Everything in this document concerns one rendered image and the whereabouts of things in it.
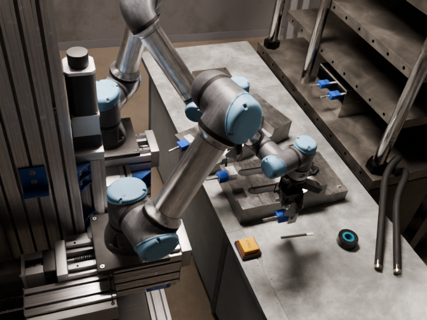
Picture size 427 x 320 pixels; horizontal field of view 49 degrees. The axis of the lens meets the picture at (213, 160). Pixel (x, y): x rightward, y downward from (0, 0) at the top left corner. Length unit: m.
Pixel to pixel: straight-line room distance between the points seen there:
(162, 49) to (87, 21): 2.91
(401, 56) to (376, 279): 0.96
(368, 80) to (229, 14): 2.42
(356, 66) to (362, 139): 0.38
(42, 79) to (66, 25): 3.14
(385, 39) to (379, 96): 0.27
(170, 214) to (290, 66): 1.85
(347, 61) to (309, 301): 1.34
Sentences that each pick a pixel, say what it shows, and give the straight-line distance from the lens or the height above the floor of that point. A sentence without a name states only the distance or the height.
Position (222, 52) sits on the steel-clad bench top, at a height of 0.80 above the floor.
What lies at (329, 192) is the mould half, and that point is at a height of 0.86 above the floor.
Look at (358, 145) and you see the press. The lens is 2.48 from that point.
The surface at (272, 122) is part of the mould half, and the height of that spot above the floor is 0.91.
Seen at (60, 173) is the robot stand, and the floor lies 1.24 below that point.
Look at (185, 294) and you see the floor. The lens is 2.65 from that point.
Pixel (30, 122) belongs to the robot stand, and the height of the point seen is 1.44.
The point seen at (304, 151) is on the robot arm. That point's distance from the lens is 1.55.
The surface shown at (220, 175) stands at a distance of 1.95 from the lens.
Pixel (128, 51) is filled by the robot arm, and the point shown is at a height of 1.39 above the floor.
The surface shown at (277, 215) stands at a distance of 1.80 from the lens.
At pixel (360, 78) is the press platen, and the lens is 2.50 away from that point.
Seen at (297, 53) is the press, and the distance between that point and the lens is 3.11.
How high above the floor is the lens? 2.27
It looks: 43 degrees down
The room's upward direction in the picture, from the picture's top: 8 degrees clockwise
